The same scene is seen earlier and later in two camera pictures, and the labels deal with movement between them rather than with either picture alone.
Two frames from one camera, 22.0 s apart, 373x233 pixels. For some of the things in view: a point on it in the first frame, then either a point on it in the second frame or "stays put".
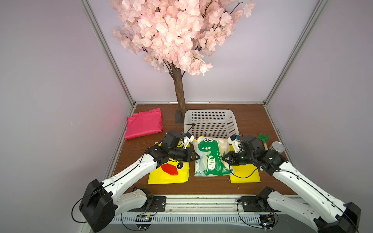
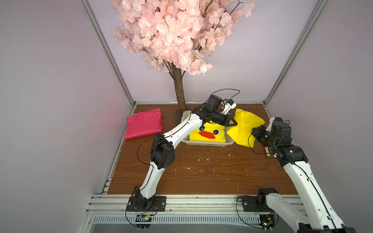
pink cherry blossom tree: [177, 36] stays put
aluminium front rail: [204, 206] stays put
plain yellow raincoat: [245, 173] -> [241, 132]
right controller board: [267, 221] stays put
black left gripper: [188, 152] -> [226, 120]
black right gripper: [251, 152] -> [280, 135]
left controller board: [143, 218] stays put
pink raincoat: [144, 124] stays put
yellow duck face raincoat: [171, 171] -> [210, 131]
